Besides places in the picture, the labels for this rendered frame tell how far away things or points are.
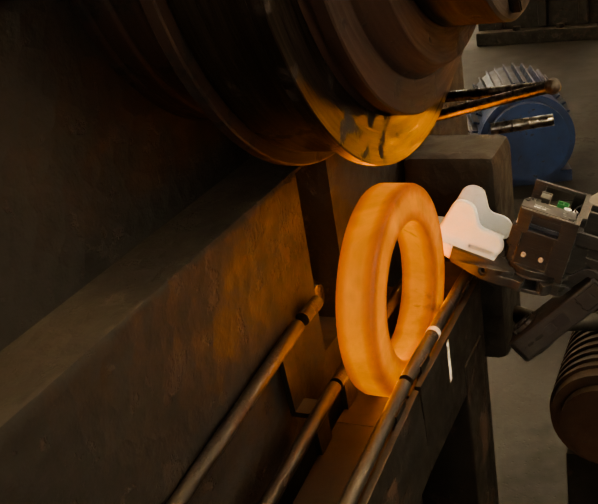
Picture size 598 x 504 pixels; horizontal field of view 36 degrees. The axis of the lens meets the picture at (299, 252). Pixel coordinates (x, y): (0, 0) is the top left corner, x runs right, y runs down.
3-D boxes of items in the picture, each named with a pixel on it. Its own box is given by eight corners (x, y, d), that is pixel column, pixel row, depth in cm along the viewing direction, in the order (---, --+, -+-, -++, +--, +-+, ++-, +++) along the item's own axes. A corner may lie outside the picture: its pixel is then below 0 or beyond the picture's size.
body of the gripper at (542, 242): (530, 175, 86) (660, 213, 83) (507, 252, 91) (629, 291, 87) (512, 206, 80) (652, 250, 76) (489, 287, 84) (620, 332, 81)
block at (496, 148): (415, 354, 105) (392, 157, 95) (435, 320, 111) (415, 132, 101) (509, 363, 100) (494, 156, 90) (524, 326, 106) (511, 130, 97)
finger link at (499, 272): (462, 230, 87) (550, 258, 85) (458, 245, 88) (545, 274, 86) (448, 251, 84) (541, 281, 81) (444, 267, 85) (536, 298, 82)
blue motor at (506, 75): (481, 207, 284) (472, 100, 270) (464, 149, 336) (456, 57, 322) (582, 195, 280) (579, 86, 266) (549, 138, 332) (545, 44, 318)
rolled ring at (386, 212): (435, 151, 81) (400, 151, 83) (359, 237, 67) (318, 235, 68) (453, 330, 89) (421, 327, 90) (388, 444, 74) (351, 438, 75)
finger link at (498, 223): (432, 166, 89) (524, 194, 86) (420, 218, 92) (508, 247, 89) (422, 177, 87) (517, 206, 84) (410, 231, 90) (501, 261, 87)
